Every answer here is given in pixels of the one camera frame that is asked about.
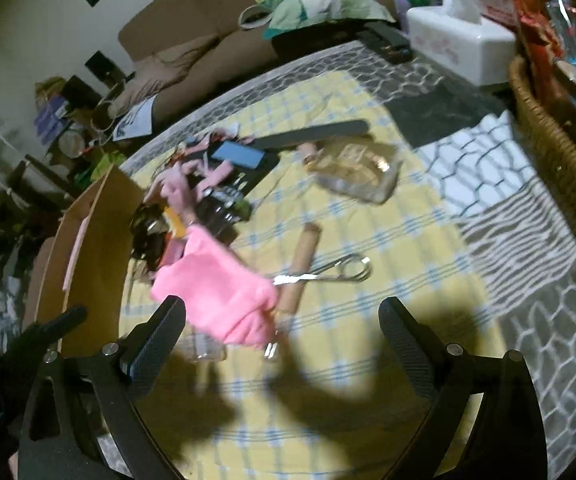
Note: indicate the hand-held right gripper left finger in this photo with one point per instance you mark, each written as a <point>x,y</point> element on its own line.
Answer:
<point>155,345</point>

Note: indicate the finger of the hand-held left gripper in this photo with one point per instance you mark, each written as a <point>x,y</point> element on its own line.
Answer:
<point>48,332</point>

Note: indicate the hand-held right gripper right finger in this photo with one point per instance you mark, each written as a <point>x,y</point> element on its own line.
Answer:
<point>407,345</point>

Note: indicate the pink cloth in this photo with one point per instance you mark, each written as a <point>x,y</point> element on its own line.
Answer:
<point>213,290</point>

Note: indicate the cardboard box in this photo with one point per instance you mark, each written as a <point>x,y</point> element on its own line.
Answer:
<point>98,240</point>

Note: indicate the small clear plastic bag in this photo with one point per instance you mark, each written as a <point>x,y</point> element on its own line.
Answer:
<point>208,347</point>

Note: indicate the black bow hair clip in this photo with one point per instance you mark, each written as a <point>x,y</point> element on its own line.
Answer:
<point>148,240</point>

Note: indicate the yellow and grey table cloth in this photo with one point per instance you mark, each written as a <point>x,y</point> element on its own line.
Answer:
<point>367,230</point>

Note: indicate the orange and white tube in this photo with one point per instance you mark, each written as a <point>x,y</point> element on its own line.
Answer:
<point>175,220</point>

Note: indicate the beige tube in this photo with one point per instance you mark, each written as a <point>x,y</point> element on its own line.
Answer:
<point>305,252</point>

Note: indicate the black patterned case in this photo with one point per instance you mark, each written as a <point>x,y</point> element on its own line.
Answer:
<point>223,207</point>

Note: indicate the green bag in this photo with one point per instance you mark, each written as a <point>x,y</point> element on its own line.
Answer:
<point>98,167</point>

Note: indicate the round tin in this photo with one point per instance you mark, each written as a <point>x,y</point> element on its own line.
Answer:
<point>70,142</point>

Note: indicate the black case with blue lid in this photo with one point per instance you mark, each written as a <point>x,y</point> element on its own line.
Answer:
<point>238,155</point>

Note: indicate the blue purple boxes stack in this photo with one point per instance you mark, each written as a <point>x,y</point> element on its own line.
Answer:
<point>50,115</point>

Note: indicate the printed paper sheet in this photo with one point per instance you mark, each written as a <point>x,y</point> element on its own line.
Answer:
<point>135,120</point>

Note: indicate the black nail file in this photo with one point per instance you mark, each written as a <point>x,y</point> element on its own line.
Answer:
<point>318,134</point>

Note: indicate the wicker basket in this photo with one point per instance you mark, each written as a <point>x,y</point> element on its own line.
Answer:
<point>552,150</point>

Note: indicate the brown folded blanket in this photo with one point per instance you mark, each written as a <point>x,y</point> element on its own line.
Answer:
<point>168,67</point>

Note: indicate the black remote control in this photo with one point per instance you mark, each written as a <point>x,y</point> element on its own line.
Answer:
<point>387,42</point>

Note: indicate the white tissue box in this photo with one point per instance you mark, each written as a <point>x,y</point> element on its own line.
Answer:
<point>457,45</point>

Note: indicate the brown sofa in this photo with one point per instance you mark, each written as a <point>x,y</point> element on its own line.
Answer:
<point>208,15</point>

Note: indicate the red snack packets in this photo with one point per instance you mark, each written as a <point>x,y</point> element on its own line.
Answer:
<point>537,25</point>

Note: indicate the floral tote bag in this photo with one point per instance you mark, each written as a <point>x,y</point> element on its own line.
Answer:
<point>313,5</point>

